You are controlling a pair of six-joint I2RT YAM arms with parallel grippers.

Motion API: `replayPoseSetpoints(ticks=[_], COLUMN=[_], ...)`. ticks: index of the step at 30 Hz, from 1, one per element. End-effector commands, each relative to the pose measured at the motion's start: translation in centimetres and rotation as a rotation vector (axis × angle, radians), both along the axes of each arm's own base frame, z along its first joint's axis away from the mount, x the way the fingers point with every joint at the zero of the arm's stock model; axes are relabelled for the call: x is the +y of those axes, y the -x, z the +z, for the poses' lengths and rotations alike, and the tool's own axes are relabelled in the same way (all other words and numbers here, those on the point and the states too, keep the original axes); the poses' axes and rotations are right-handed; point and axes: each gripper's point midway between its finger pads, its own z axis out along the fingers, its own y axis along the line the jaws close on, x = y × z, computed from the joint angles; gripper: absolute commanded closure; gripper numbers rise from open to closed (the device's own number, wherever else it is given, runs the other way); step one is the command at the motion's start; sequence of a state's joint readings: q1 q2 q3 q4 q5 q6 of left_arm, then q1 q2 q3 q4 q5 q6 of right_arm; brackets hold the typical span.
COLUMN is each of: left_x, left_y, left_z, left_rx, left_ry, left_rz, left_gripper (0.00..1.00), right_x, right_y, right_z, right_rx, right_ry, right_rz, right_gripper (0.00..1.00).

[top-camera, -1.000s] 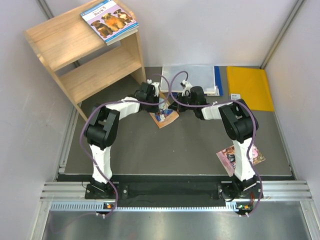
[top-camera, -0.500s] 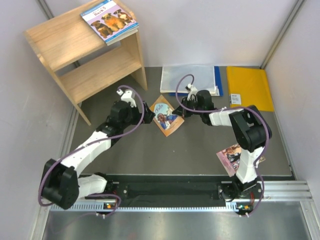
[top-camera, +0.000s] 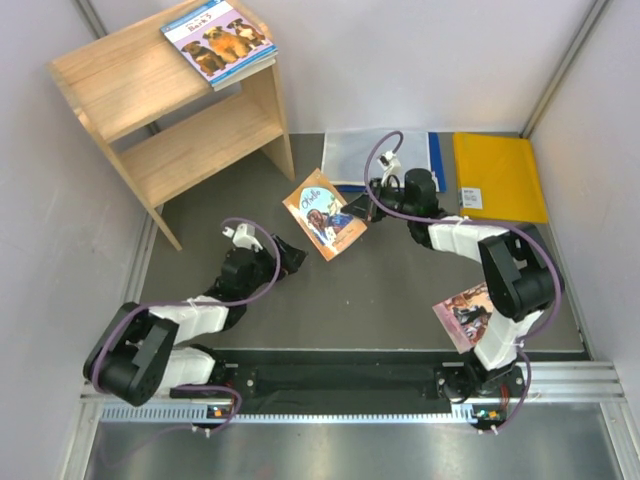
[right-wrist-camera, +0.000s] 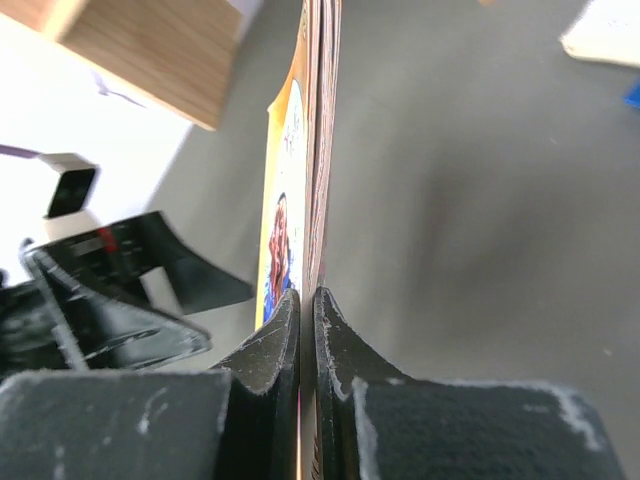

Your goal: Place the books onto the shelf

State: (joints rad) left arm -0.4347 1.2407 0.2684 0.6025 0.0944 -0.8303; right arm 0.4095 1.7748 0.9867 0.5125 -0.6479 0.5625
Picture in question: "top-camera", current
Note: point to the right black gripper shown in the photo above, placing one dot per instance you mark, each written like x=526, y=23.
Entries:
x=366, y=206

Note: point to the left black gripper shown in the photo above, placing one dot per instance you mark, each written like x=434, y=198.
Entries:
x=291, y=258

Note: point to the orange Othello book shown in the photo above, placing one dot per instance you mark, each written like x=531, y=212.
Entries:
x=316, y=205

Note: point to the pink Taming of Shrew book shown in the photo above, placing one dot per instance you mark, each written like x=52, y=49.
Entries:
x=465, y=316

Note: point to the blue Nineteen Eighty-Four book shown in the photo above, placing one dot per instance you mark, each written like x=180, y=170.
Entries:
x=242, y=74

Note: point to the Why Do Dogs Bark book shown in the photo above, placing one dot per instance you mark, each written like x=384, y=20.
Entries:
x=217, y=40

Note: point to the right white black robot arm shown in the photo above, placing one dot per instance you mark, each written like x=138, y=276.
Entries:
x=521, y=276

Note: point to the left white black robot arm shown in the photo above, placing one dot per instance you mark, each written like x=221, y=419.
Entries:
x=138, y=354

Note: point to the clear plastic file folder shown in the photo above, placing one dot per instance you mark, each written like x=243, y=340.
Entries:
x=345, y=154

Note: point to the blue file folder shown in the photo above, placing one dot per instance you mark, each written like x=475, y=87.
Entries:
x=436, y=167

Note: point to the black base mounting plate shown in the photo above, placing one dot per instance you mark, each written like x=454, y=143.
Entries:
x=340, y=382

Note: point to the yellow file folder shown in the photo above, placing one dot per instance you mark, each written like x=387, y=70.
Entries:
x=497, y=178

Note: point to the wooden two-tier shelf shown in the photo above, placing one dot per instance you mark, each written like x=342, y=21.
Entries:
x=129, y=79

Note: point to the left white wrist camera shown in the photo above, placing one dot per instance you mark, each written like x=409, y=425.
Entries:
x=243, y=236

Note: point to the aluminium rail frame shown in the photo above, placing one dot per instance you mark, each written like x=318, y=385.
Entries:
x=550, y=420

